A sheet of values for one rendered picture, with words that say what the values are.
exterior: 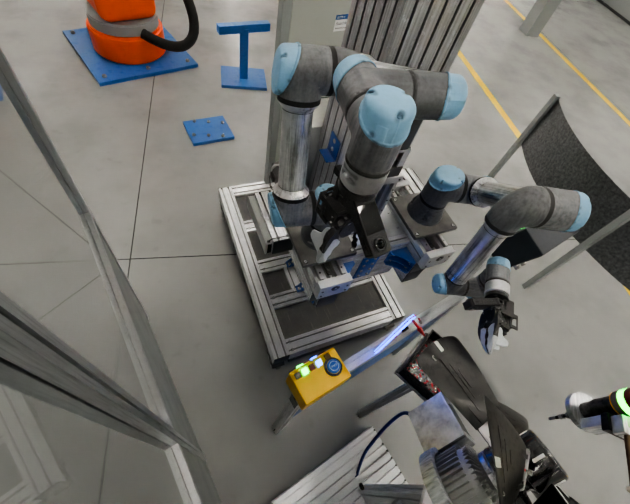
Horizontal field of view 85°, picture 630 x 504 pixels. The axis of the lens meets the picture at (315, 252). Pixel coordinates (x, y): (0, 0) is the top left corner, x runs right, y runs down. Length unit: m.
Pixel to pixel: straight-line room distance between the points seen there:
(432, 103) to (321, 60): 0.39
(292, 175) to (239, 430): 1.46
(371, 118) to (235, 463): 1.85
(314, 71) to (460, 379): 0.88
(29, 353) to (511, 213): 1.03
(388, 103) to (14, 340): 0.45
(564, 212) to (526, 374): 1.83
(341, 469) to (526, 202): 1.54
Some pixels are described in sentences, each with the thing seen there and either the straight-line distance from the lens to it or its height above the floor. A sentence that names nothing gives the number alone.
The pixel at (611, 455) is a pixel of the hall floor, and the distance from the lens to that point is 3.05.
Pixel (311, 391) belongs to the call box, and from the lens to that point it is 1.04.
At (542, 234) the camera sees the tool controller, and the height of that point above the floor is 1.24.
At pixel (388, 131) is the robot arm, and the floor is 1.81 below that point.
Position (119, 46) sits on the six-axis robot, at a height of 0.21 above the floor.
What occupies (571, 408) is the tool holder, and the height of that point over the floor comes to 1.46.
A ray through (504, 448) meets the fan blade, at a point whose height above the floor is 1.39.
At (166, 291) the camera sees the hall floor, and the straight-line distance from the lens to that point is 2.37.
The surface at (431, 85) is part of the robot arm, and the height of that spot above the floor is 1.81.
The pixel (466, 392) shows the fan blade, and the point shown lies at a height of 1.19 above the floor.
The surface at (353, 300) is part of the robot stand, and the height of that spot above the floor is 0.21.
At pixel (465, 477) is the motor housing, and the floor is 1.16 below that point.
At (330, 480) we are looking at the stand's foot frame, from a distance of 2.05.
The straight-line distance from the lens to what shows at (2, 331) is 0.32.
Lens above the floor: 2.08
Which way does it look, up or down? 55 degrees down
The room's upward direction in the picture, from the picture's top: 18 degrees clockwise
